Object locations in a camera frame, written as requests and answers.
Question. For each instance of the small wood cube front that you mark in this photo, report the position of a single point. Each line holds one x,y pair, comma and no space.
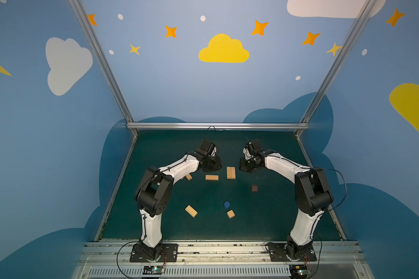
231,214

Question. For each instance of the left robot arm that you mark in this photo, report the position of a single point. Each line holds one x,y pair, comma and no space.
154,193

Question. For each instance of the wide wood block front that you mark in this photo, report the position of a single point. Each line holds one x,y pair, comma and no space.
191,211

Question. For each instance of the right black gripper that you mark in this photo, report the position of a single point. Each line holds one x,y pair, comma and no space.
249,164

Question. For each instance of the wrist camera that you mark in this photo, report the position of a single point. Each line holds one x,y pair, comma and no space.
207,148
253,146

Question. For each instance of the long wood block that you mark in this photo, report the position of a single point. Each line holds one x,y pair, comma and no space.
233,173
212,177
229,173

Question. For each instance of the rear horizontal aluminium bar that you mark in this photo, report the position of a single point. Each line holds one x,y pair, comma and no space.
218,126

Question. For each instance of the aluminium rail front frame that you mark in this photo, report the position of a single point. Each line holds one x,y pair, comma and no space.
221,260

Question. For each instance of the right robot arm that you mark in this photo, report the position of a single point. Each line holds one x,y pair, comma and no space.
313,196

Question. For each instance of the left diagonal aluminium post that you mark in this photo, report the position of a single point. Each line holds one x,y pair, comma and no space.
80,13

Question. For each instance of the right controller board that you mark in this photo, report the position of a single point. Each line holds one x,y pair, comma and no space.
299,272

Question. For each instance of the right diagonal aluminium post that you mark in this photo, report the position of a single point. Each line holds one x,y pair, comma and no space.
354,33

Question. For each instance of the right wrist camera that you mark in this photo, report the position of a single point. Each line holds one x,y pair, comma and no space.
253,146

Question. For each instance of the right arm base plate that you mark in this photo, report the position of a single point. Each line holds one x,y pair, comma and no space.
279,251

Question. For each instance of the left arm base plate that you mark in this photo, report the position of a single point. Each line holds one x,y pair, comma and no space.
167,251

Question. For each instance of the controller board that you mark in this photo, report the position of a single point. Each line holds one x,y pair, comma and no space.
299,272
153,270

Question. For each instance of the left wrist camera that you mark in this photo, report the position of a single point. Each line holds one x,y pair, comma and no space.
207,148

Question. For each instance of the diagonal aluminium post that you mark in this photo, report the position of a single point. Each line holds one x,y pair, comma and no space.
80,13
354,33

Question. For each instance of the left controller board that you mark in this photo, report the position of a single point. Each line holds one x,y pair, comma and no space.
153,270

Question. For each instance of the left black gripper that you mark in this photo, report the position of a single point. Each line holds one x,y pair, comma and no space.
211,163

